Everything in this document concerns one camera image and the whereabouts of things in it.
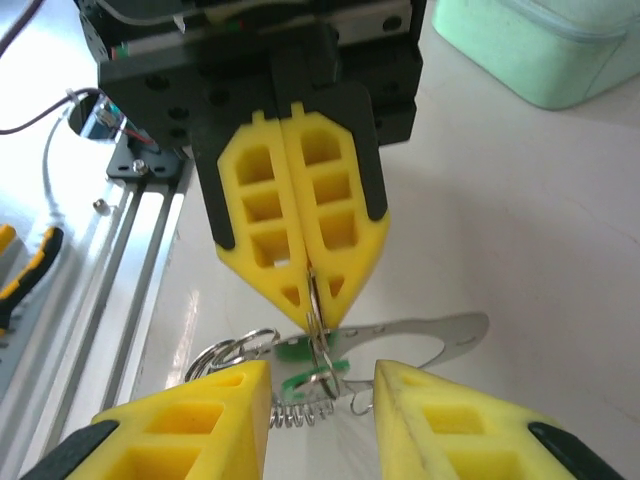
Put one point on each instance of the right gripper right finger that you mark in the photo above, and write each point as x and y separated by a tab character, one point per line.
450	450

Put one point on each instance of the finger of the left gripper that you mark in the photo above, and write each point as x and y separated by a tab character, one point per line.
235	187
372	175

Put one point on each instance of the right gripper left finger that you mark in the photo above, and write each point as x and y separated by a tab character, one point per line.
200	450

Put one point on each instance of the green small clip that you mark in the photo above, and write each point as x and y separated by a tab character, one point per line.
292	352

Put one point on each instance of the mint green zip pouch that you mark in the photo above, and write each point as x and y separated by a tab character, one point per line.
525	50

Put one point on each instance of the yellow black pliers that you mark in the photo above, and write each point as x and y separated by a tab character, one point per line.
40	260

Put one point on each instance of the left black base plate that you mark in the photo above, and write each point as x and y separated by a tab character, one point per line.
125	165

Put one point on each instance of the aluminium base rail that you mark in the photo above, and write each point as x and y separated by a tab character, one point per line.
115	250

